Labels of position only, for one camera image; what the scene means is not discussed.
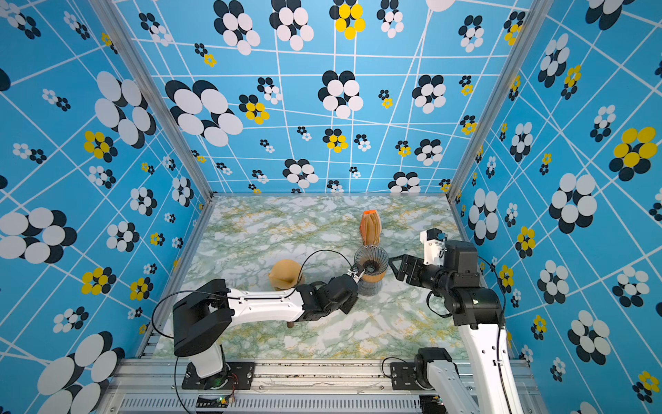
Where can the grey glass pitcher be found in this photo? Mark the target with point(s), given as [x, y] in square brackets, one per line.
[368, 288]

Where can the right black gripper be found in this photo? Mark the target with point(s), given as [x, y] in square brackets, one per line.
[409, 261]

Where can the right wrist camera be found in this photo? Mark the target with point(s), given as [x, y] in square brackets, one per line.
[434, 246]

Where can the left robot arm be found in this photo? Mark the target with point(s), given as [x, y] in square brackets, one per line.
[200, 318]

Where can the grey glass dripper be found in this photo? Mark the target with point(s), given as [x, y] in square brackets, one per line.
[373, 260]

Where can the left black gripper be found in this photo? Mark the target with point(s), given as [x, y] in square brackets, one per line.
[353, 300]

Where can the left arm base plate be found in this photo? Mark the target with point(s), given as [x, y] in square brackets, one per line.
[236, 375]

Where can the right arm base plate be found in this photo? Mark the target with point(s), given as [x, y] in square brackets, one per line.
[404, 377]

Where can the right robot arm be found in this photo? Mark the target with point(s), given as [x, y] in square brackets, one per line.
[451, 271]

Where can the orange coffee filter pack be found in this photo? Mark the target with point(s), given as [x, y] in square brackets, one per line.
[370, 228]

